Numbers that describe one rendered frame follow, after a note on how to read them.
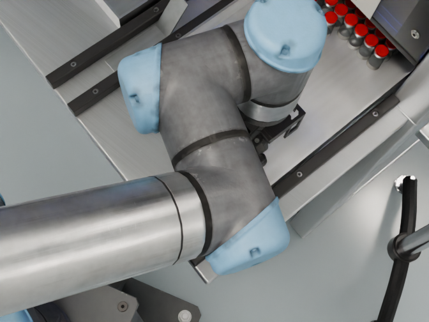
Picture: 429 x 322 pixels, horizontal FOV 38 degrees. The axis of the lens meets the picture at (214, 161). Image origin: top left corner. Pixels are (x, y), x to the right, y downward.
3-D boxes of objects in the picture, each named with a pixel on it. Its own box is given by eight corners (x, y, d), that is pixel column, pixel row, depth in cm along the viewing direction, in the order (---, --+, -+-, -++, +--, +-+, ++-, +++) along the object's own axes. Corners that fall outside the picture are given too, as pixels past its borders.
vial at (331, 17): (324, 23, 99) (331, 7, 95) (333, 33, 99) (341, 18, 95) (314, 30, 99) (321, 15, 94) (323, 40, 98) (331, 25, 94)
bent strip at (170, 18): (175, 11, 98) (176, -10, 93) (188, 25, 98) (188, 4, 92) (104, 61, 95) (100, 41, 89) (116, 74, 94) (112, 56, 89)
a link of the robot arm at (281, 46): (226, -5, 55) (312, -30, 56) (216, 55, 65) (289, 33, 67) (259, 70, 53) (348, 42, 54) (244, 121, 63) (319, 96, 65)
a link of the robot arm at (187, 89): (151, 154, 51) (271, 114, 53) (109, 41, 54) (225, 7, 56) (152, 181, 59) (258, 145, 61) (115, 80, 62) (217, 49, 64)
